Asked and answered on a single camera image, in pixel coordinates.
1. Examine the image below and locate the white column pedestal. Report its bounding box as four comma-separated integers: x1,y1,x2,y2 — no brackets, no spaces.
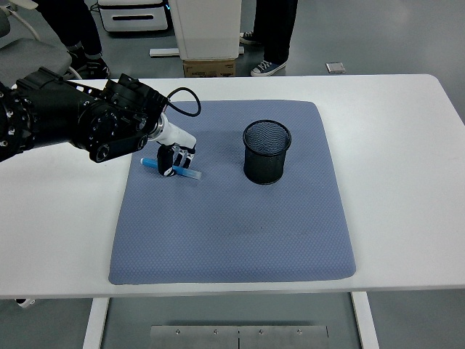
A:
169,0,243,61

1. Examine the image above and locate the blue marker with clear cap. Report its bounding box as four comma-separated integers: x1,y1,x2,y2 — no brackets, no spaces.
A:
140,156,203,182

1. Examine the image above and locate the grey metal plate with screws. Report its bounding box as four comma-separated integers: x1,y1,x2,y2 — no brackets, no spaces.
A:
149,324,329,349

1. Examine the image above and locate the white flat floor bar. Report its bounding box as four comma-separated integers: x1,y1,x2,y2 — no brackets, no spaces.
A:
149,46,245,58

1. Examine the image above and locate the white table leg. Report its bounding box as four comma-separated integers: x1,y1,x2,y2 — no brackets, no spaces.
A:
81,297,110,349
350,292,381,349

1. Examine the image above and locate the blue-grey textured mat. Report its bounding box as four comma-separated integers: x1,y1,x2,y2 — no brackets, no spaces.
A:
108,100,357,286

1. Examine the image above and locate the person in dark trousers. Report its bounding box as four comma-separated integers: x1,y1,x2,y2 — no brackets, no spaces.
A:
36,0,110,79

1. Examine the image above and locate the grey office chair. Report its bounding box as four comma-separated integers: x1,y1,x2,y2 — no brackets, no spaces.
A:
0,0,83,88

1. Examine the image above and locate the brown cardboard box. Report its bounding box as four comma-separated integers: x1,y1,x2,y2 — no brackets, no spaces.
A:
182,59,236,78

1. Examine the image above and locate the person with blue sneakers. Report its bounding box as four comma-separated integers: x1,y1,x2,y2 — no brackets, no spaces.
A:
239,0,299,77

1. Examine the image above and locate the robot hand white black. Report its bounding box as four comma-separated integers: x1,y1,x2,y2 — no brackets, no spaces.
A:
156,118,199,179

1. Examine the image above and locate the white box appliance with slot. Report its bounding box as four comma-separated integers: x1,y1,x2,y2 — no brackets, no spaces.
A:
97,0,171,33

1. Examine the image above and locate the black mesh pen holder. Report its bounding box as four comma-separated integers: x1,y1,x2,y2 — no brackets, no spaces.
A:
242,120,293,186

